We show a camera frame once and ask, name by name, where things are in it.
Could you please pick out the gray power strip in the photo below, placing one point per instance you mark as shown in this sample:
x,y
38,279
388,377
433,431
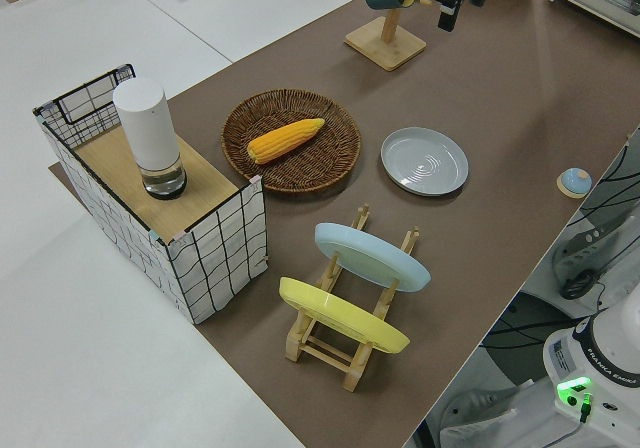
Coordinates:
x,y
580,255

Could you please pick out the wooden dish rack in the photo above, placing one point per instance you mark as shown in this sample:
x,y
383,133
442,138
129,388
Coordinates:
x,y
320,353

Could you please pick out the light blue plate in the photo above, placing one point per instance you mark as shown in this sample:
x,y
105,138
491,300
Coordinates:
x,y
370,258

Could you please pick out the yellow corn cob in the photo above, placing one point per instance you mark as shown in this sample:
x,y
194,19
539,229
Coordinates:
x,y
285,140

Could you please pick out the white cylinder with clear base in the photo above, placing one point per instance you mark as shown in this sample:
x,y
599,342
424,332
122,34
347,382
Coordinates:
x,y
145,128

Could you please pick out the yellow plate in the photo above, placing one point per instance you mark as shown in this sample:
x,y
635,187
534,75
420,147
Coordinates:
x,y
345,318

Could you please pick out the gray plate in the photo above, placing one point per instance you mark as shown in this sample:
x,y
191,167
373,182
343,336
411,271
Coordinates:
x,y
425,163

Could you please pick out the brown wicker basket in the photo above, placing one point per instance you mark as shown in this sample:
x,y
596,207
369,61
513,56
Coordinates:
x,y
310,168

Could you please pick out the black power plug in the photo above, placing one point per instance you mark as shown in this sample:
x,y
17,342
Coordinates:
x,y
577,285

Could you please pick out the blue dome bell wooden base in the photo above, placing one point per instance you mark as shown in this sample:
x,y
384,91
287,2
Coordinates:
x,y
575,182

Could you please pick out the grid patterned box wooden top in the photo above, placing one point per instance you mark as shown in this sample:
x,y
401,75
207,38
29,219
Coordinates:
x,y
220,263

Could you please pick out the wooden mug tree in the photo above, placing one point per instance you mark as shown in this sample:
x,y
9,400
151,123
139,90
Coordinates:
x,y
385,48

